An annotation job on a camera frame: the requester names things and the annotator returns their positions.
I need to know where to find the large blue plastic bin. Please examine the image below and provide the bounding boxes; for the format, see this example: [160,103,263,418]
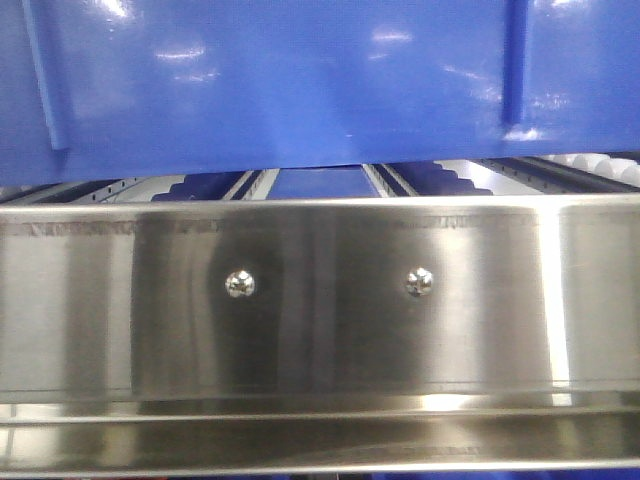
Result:
[1,1,639,186]

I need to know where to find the left round-head screw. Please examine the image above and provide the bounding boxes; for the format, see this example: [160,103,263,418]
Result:
[225,269,256,298]

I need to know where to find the round-head screw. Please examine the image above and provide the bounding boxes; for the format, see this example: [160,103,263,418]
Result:
[225,269,256,298]
[405,267,434,297]

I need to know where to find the right round-head screw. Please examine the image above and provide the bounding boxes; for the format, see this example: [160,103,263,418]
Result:
[405,267,434,297]

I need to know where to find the blue roller track right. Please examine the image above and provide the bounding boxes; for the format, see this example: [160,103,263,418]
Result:
[390,162,493,196]

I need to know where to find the white roller track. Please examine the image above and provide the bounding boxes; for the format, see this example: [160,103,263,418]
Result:
[541,153,639,187]

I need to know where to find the stainless steel rack front rail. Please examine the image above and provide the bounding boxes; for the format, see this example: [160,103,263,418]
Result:
[1,195,639,477]

